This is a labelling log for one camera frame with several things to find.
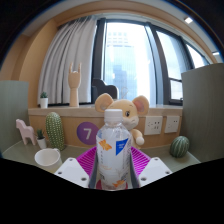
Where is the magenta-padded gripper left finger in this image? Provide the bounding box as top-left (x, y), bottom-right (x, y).
top-left (54, 146), bottom-right (101, 190)

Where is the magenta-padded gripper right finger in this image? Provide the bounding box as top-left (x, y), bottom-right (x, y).
top-left (128, 146), bottom-right (173, 189)

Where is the clear plastic water bottle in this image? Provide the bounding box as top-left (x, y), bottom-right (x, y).
top-left (95, 108), bottom-right (133, 191)

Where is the white and yellow cup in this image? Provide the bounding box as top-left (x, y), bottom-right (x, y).
top-left (34, 147), bottom-right (63, 174)

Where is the round green cactus ornament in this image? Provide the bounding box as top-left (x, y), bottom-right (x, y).
top-left (169, 135), bottom-right (191, 159)

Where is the round purple number sign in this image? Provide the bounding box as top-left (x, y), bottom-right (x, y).
top-left (76, 121), bottom-right (100, 146)

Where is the small plant in white pot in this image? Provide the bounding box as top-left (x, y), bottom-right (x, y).
top-left (35, 128), bottom-right (48, 150)
top-left (39, 91), bottom-right (49, 109)

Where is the tall green cactus ornament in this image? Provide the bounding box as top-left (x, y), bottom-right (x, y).
top-left (45, 111), bottom-right (66, 152)

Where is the wooden desk back ledge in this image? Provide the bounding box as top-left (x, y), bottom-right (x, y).
top-left (27, 104), bottom-right (184, 149)

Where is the pink wooden horse figurine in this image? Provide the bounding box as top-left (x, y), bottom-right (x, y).
top-left (15, 118), bottom-right (37, 146)

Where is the beige plush mouse toy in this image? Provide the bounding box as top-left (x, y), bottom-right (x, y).
top-left (94, 92), bottom-right (151, 149)

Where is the green desk divider panel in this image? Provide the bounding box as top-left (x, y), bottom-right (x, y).
top-left (0, 79), bottom-right (30, 154)
top-left (180, 63), bottom-right (224, 164)

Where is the wooden hand sculpture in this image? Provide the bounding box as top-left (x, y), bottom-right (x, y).
top-left (67, 62), bottom-right (82, 108)

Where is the white pleated curtain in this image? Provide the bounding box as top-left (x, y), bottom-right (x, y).
top-left (37, 16), bottom-right (98, 105)

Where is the dark-framed window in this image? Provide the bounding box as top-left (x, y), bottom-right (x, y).
top-left (91, 18), bottom-right (211, 106)

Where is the white wall socket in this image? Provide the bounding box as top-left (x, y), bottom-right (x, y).
top-left (143, 115), bottom-right (164, 136)
top-left (164, 115), bottom-right (181, 134)

